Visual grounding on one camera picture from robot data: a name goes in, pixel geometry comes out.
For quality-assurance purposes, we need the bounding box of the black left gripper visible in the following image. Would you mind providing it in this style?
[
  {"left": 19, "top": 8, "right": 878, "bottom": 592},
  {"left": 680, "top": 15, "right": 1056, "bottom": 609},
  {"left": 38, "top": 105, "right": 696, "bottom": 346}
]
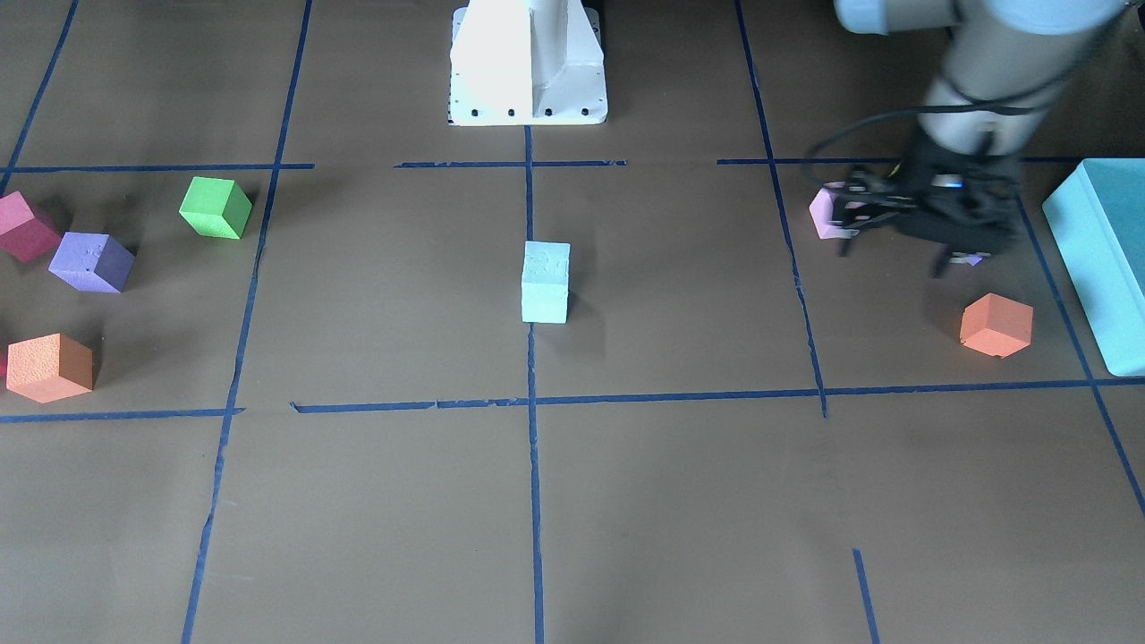
[{"left": 834, "top": 134, "right": 1020, "bottom": 278}]

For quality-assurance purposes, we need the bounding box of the light blue foam block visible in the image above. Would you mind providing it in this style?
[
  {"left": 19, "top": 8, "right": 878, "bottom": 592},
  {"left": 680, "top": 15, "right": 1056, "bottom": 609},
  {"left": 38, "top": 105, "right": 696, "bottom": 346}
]
[
  {"left": 521, "top": 239, "right": 570, "bottom": 288},
  {"left": 521, "top": 282, "right": 570, "bottom": 325}
]

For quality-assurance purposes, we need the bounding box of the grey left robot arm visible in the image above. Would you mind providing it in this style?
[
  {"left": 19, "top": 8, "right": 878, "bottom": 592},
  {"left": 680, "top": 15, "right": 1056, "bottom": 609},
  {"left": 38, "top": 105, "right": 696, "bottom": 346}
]
[{"left": 826, "top": 1, "right": 1129, "bottom": 275}]

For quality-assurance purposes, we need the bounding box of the pink foam block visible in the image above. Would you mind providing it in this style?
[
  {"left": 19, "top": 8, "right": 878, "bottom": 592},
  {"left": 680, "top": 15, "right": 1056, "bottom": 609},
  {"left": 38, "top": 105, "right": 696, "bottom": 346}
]
[{"left": 810, "top": 181, "right": 859, "bottom": 239}]

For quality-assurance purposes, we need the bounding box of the orange foam block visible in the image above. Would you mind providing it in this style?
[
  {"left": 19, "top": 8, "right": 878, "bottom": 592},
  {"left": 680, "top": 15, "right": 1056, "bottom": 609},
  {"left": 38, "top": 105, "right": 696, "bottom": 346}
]
[
  {"left": 958, "top": 293, "right": 1034, "bottom": 358},
  {"left": 5, "top": 333, "right": 94, "bottom": 403}
]

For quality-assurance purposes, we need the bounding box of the teal plastic bin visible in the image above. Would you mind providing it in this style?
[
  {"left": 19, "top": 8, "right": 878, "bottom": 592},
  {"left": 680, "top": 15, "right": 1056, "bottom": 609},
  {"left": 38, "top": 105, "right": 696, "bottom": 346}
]
[{"left": 1042, "top": 157, "right": 1144, "bottom": 377}]

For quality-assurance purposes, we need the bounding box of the green foam block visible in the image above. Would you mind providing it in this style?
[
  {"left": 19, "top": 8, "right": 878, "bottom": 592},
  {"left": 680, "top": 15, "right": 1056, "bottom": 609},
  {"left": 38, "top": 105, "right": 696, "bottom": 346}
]
[{"left": 177, "top": 176, "right": 252, "bottom": 239}]

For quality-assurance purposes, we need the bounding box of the crimson foam block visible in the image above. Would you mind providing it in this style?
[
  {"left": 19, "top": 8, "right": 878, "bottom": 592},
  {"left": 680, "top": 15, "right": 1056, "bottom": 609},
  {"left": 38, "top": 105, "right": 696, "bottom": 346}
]
[{"left": 1, "top": 191, "right": 63, "bottom": 264}]

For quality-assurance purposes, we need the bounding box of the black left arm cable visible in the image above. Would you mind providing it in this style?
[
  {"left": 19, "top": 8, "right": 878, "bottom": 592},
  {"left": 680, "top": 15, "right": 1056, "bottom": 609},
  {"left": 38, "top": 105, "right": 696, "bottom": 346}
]
[{"left": 802, "top": 103, "right": 1039, "bottom": 193}]

